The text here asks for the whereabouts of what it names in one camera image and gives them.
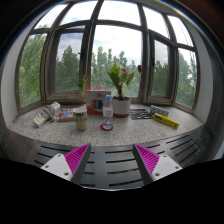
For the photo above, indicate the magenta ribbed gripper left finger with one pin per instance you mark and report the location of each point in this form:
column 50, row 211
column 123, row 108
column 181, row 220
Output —
column 71, row 165

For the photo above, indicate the red box with coloured rings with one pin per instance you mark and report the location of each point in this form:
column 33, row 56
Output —
column 95, row 100

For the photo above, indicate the black slatted radiator cover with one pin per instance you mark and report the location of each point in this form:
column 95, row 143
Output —
column 112, row 167

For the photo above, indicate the white pot with flowering plant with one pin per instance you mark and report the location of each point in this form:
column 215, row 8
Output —
column 119, row 77

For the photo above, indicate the red round coaster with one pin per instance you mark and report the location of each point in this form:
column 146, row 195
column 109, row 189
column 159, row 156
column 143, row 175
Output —
column 106, row 128

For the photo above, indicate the cream mug with dark rim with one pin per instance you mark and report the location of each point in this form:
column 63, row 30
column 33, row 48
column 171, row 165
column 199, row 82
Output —
column 80, row 116

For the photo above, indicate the light blue small box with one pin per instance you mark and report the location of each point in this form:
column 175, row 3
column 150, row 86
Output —
column 154, row 109

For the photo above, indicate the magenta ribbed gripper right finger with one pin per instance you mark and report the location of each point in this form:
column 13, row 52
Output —
column 153, row 166

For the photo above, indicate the yellow long box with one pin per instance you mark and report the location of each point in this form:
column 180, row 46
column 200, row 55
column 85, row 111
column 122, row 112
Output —
column 165, row 120

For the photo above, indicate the small green plant sprig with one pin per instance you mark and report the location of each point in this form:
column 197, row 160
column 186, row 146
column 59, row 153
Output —
column 82, row 85

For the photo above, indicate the white rolled packaging bundle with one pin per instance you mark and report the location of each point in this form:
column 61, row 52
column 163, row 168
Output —
column 47, row 114

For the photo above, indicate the clear plastic water bottle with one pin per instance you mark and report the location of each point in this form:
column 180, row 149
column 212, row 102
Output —
column 107, row 111

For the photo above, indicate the bay window frame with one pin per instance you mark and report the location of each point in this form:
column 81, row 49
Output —
column 79, row 41

